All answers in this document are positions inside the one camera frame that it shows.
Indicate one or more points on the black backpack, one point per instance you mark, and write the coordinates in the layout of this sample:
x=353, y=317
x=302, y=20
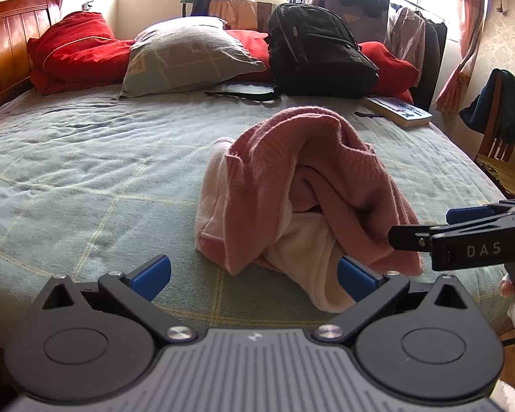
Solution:
x=317, y=47

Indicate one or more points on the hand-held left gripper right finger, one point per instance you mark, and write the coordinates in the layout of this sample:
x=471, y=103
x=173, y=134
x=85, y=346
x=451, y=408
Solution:
x=356, y=277

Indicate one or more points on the paperback book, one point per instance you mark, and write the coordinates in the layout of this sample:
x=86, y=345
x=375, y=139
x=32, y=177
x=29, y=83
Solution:
x=399, y=109

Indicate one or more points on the grey green pillow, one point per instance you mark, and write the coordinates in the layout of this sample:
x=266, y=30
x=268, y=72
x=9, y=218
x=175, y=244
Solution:
x=184, y=55

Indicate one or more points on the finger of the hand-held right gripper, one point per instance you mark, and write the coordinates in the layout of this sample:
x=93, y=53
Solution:
x=410, y=237
x=467, y=215

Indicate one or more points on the yellow green seat cushion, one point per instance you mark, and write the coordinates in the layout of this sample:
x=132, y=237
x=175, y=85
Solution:
x=506, y=171

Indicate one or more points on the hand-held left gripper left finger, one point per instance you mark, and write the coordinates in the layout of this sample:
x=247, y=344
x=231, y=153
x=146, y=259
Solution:
x=152, y=277

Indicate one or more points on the wooden chair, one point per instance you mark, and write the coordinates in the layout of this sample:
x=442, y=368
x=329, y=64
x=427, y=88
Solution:
x=495, y=137

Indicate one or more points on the dark blue garment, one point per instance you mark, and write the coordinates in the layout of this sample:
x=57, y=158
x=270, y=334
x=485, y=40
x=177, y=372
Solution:
x=508, y=103

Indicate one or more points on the wooden headboard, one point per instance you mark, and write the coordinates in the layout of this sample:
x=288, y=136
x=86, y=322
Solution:
x=8, y=38

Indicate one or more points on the beige shirt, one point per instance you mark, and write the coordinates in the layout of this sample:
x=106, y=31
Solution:
x=405, y=38

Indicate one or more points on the pink and white sweater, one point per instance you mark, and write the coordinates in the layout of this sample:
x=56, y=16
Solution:
x=261, y=171

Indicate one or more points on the wall socket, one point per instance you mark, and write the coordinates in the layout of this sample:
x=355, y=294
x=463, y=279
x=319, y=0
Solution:
x=88, y=4

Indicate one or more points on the red fleece blanket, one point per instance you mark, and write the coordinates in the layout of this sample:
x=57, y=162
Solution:
x=390, y=64

